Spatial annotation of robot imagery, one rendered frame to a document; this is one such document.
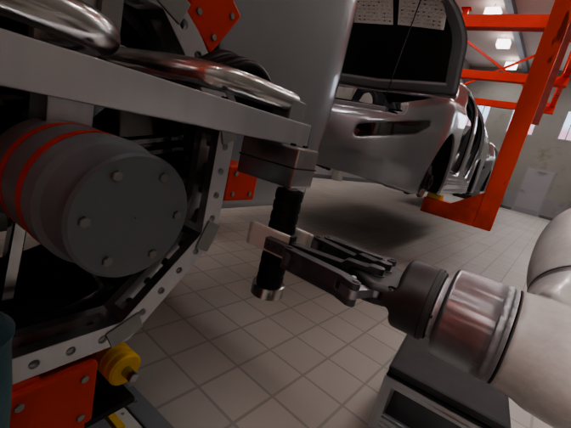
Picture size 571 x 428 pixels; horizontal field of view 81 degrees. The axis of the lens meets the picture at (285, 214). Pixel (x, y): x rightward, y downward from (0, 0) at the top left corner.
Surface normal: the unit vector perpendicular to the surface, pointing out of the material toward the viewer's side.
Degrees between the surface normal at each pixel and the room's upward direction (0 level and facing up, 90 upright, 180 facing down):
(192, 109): 90
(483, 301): 42
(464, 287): 34
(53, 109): 90
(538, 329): 53
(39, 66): 90
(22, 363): 90
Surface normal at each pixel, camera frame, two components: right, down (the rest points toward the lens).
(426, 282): -0.24, -0.62
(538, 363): -0.75, -0.17
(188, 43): 0.80, 0.31
